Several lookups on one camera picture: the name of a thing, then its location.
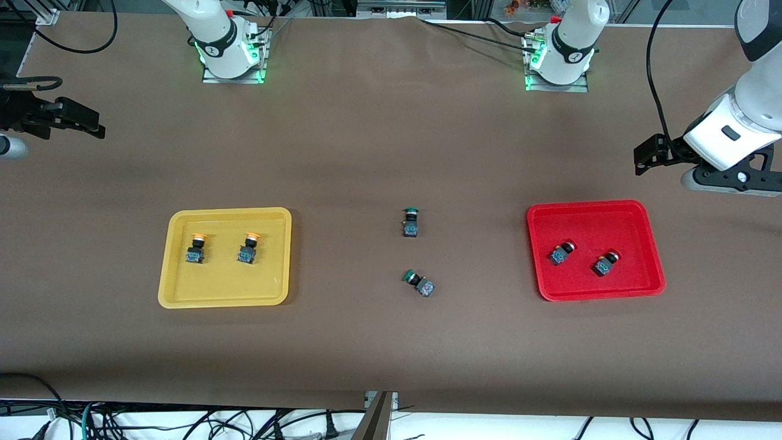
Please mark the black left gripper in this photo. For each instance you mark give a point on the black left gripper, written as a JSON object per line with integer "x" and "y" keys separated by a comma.
{"x": 674, "y": 151}

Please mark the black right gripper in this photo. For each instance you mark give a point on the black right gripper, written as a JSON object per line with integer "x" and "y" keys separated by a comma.
{"x": 17, "y": 116}

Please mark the red push button switch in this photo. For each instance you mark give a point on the red push button switch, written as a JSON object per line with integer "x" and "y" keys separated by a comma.
{"x": 602, "y": 267}
{"x": 557, "y": 256}

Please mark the yellow push button switch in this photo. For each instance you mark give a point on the yellow push button switch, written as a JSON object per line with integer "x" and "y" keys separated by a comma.
{"x": 245, "y": 255}
{"x": 195, "y": 256}

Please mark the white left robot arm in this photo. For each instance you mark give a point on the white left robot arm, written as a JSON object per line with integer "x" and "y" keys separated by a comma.
{"x": 574, "y": 36}

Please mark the red plastic tray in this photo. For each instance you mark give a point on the red plastic tray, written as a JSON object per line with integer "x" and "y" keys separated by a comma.
{"x": 586, "y": 284}

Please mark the yellow plastic tray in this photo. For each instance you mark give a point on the yellow plastic tray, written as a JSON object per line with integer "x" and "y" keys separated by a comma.
{"x": 226, "y": 284}

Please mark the grey electronics box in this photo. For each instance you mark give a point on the grey electronics box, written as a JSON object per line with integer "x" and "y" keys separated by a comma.
{"x": 400, "y": 7}

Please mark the brown table cover cloth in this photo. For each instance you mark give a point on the brown table cover cloth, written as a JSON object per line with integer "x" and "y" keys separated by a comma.
{"x": 391, "y": 342}

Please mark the black power plug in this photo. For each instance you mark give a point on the black power plug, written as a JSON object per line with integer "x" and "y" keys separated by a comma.
{"x": 331, "y": 428}

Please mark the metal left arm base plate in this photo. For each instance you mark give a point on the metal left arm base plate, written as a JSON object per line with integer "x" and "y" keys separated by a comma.
{"x": 556, "y": 88}

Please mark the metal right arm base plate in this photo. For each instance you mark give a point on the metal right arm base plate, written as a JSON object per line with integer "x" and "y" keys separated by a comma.
{"x": 235, "y": 80}

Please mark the green push button switch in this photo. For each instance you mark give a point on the green push button switch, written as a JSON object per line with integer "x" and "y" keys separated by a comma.
{"x": 410, "y": 227}
{"x": 424, "y": 287}

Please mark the grey metal frame post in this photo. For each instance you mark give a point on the grey metal frame post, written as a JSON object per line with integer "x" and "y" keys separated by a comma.
{"x": 374, "y": 421}

